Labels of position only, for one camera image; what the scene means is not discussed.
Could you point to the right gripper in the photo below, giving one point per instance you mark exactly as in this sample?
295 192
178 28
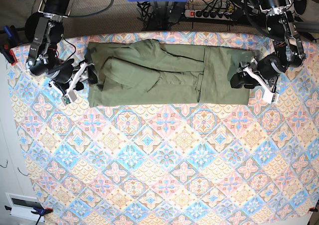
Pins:
63 72

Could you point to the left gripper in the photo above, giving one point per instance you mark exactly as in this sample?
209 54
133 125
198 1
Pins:
268 67

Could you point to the olive green t-shirt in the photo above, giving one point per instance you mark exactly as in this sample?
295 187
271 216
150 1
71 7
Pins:
150 72

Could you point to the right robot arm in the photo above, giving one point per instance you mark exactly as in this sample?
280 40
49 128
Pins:
47 30

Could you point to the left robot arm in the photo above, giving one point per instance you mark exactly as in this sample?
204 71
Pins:
289 51

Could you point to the white power strip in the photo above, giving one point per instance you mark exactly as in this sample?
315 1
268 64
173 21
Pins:
217 15

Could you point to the patterned colourful tablecloth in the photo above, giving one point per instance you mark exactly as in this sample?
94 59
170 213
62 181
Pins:
171 164

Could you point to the red black clamp upper left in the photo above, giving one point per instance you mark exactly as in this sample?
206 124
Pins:
6 49

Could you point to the red black clamp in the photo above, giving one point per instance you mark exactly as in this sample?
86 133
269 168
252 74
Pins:
41 211
6 49

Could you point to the red black clamp lower left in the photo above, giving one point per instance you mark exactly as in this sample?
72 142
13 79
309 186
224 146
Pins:
41 211

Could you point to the red clamp lower right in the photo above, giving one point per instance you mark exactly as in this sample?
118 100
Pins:
314 210

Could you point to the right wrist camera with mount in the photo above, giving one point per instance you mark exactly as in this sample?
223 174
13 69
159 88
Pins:
67 91

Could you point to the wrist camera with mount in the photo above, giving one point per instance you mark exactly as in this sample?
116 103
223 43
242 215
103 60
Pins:
67 91
270 95

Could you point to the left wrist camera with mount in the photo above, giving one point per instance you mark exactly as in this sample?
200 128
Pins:
270 95

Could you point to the white wall outlet box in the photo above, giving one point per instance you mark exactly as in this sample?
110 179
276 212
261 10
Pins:
21 206

